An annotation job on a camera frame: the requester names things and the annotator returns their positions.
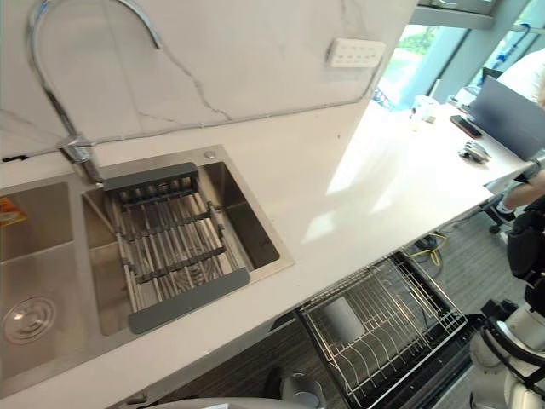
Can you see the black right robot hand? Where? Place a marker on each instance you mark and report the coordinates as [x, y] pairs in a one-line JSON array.
[[528, 245]]

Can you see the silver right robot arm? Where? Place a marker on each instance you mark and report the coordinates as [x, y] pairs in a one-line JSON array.
[[526, 321]]

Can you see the black dishwasher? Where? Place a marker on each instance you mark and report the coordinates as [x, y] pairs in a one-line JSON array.
[[447, 353]]

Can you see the grey cup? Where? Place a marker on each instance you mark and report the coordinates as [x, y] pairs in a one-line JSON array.
[[342, 319]]

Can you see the round steel sink button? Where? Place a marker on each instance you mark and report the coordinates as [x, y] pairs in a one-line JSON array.
[[209, 154]]

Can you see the grey sink drying rack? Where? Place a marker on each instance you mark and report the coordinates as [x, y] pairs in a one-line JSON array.
[[170, 238]]

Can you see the stainless steel double sink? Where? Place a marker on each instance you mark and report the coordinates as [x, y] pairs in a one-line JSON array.
[[47, 264]]

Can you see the round steel sink strainer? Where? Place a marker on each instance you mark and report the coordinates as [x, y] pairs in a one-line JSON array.
[[28, 319]]

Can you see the black office chair base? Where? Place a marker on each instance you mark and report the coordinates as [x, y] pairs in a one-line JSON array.
[[498, 217]]

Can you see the grey striped glove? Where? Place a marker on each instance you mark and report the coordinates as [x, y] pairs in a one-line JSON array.
[[474, 150]]

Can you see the dark grey laptop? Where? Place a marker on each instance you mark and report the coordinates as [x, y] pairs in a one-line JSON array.
[[506, 115]]

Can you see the black smartphone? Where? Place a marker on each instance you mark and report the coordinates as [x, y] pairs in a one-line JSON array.
[[466, 125]]

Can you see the person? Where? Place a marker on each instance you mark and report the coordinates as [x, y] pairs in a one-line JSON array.
[[526, 74]]

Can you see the glass window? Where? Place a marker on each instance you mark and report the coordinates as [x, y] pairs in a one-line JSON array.
[[426, 47]]

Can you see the white power strip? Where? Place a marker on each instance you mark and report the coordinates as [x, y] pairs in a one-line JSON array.
[[355, 53]]

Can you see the silver robot torso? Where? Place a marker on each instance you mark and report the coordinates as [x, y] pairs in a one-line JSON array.
[[298, 389]]

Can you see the dark wood cabinet front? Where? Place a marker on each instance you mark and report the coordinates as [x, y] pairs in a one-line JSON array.
[[238, 362]]

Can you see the chrome gooseneck kitchen faucet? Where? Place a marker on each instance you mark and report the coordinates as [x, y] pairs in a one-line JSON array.
[[47, 87]]

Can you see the black wall clip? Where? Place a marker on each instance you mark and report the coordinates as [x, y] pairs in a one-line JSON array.
[[13, 158]]

